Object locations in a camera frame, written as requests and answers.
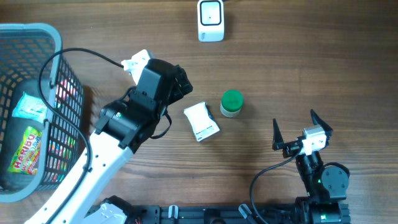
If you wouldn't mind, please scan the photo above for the white snack packet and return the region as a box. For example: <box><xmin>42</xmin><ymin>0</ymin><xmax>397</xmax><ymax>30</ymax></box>
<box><xmin>183</xmin><ymin>101</ymin><xmax>220</xmax><ymax>142</ymax></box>

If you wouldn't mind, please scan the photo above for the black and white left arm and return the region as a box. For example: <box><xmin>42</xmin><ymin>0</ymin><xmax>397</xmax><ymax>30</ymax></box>
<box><xmin>28</xmin><ymin>50</ymin><xmax>193</xmax><ymax>223</ymax></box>

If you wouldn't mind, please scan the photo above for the white barcode scanner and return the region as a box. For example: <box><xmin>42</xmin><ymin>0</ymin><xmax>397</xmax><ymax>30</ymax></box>
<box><xmin>197</xmin><ymin>0</ymin><xmax>225</xmax><ymax>42</ymax></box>

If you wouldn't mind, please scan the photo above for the green lid jar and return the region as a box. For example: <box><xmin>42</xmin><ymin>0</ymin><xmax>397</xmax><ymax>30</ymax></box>
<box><xmin>220</xmin><ymin>90</ymin><xmax>244</xmax><ymax>118</ymax></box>

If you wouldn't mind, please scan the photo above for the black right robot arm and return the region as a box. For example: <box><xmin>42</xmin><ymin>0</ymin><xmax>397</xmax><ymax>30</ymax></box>
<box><xmin>272</xmin><ymin>110</ymin><xmax>351</xmax><ymax>223</ymax></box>

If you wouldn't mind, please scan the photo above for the Haribo gummy bag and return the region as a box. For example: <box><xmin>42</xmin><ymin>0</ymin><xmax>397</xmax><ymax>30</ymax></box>
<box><xmin>7</xmin><ymin>126</ymin><xmax>42</xmax><ymax>175</ymax></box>

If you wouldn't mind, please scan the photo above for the teal tissue packet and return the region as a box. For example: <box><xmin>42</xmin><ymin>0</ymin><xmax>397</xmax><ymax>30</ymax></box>
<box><xmin>12</xmin><ymin>92</ymin><xmax>47</xmax><ymax>123</ymax></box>

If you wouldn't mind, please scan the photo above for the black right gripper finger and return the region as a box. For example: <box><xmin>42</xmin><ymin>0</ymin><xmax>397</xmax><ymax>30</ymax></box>
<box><xmin>310</xmin><ymin>109</ymin><xmax>333</xmax><ymax>137</ymax></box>
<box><xmin>272</xmin><ymin>118</ymin><xmax>284</xmax><ymax>151</ymax></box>

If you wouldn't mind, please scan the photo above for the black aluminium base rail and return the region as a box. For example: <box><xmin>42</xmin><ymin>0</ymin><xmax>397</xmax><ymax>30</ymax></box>
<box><xmin>83</xmin><ymin>204</ymin><xmax>351</xmax><ymax>224</ymax></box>

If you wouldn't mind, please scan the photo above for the grey plastic mesh basket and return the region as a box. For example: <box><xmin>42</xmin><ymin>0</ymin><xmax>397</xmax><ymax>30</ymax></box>
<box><xmin>1</xmin><ymin>23</ymin><xmax>85</xmax><ymax>203</ymax></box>

